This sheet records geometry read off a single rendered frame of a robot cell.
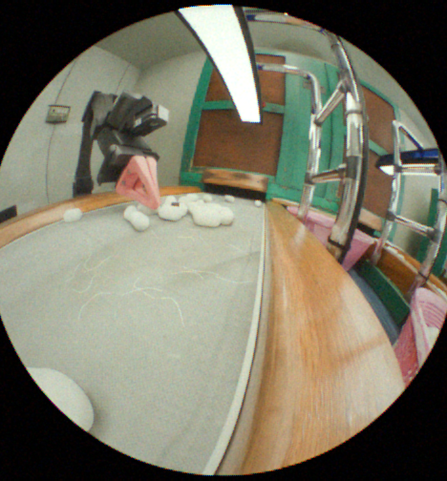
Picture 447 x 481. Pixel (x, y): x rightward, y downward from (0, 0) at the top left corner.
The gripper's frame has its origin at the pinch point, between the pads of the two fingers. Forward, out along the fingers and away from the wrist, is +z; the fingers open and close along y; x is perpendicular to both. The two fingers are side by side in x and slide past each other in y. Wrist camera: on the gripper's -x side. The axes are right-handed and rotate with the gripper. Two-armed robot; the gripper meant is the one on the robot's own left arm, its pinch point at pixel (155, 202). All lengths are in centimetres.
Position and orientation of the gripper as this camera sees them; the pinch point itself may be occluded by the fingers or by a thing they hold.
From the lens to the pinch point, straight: 21.3
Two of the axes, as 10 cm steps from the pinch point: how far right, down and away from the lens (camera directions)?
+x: -7.2, 5.5, 4.1
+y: 2.6, -3.4, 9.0
